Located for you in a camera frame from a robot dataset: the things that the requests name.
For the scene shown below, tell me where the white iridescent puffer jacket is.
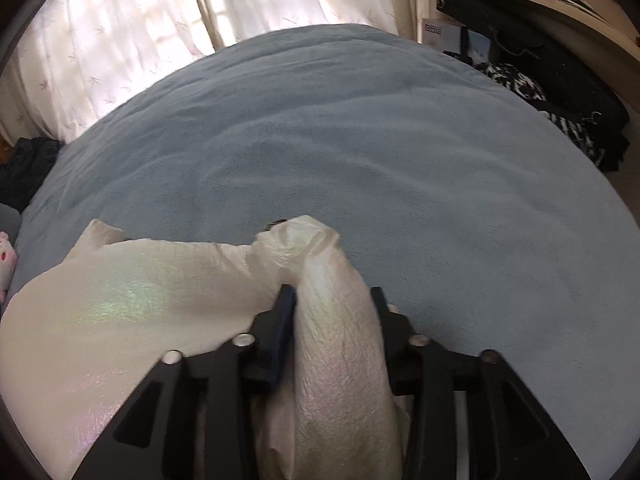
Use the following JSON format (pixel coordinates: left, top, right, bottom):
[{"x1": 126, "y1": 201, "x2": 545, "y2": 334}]
[{"x1": 1, "y1": 216, "x2": 405, "y2": 479}]

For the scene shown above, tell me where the black clothes pile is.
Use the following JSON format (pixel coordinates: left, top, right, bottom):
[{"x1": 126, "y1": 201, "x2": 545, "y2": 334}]
[{"x1": 1, "y1": 138, "x2": 64, "y2": 212}]

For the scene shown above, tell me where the blue-grey fleece bed blanket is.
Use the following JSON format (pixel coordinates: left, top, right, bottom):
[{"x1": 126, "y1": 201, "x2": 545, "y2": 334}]
[{"x1": 9, "y1": 25, "x2": 639, "y2": 479}]

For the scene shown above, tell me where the pink white plush toy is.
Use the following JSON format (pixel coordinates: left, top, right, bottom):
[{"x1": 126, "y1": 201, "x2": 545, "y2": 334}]
[{"x1": 0, "y1": 232, "x2": 17, "y2": 302}]

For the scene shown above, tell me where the blue-grey pillow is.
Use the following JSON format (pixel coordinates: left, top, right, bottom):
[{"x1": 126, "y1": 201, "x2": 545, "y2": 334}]
[{"x1": 0, "y1": 204, "x2": 22, "y2": 244}]

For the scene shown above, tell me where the black white patterned garment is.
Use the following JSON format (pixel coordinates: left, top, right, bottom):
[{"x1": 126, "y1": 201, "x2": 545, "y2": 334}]
[{"x1": 475, "y1": 63, "x2": 629, "y2": 174}]

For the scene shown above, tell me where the white floral left curtain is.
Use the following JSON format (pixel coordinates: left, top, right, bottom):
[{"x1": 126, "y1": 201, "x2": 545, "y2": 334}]
[{"x1": 1, "y1": 0, "x2": 214, "y2": 144}]

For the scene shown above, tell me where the white cardboard box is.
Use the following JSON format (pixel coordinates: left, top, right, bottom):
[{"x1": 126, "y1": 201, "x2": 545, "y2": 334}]
[{"x1": 421, "y1": 18, "x2": 464, "y2": 54}]

